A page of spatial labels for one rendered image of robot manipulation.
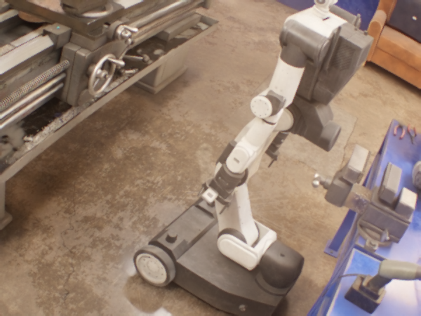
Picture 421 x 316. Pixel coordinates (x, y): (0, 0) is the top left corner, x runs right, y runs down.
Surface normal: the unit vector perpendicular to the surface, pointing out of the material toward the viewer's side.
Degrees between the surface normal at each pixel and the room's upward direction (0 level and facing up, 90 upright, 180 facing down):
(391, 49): 90
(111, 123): 0
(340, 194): 90
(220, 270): 0
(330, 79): 90
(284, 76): 90
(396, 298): 0
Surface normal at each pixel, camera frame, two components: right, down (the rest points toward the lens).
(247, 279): 0.26, -0.77
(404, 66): -0.41, 0.45
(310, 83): -0.55, 0.54
